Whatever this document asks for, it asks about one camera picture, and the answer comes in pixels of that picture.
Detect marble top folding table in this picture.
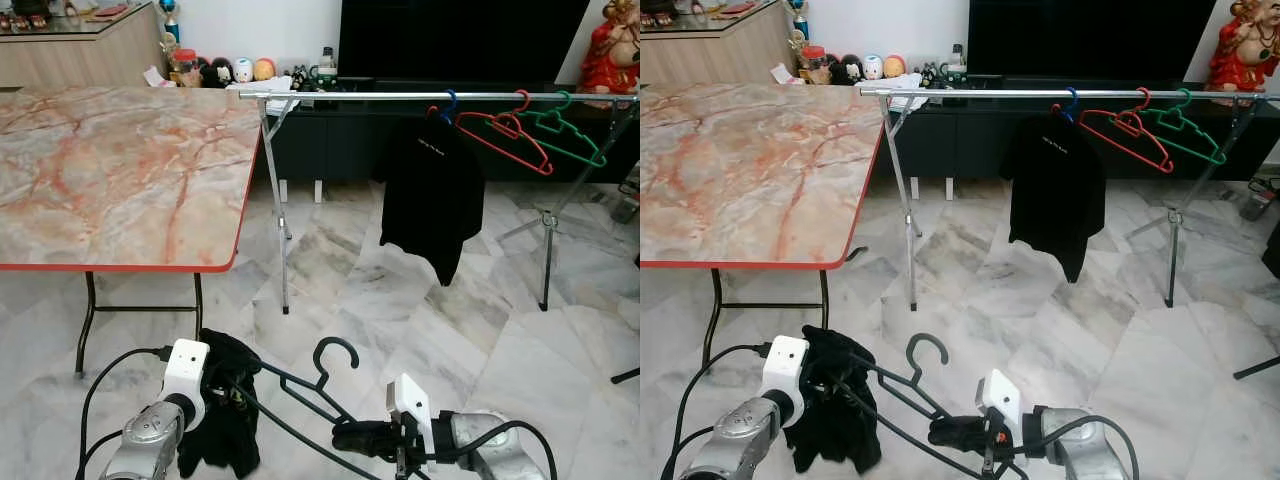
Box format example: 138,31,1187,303
640,83,887,373
0,85,264,379

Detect white crumpled cloth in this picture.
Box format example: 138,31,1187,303
860,80,931,111
228,80,301,113

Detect black plastic hanger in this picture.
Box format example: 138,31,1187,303
235,336,401,480
835,332,1001,480

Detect floor power strip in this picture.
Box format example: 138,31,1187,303
612,180,641,224
1240,175,1280,221

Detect black TV console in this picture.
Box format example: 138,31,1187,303
875,78,1280,201
250,78,641,205

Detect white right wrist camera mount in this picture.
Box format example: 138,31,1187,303
978,369,1031,463
388,373,436,466

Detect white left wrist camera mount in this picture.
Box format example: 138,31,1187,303
160,338,211,431
760,335,809,429

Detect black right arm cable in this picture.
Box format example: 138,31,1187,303
1000,415,1141,480
400,420,559,480

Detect black t-shirt white print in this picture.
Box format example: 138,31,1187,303
1000,108,1108,284
380,110,488,288

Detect black flat television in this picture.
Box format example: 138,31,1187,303
337,0,591,83
967,0,1216,81

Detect red gold buddha statue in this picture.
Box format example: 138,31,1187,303
578,0,641,96
1207,0,1280,93

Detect light wooden cabinet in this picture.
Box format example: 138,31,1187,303
640,0,796,86
0,0,169,91

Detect red plastic hanger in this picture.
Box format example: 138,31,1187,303
455,90,554,177
1078,87,1176,174

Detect green plastic hanger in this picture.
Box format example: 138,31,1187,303
1140,87,1228,166
518,90,608,169

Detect black knit collar garment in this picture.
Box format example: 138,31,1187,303
783,325,881,476
178,327,264,479

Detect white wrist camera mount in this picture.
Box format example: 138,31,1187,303
388,373,436,466
760,335,809,429
978,369,1031,463
160,338,211,431

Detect silver metal clothes rack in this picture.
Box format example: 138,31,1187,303
237,89,641,315
857,85,1280,310

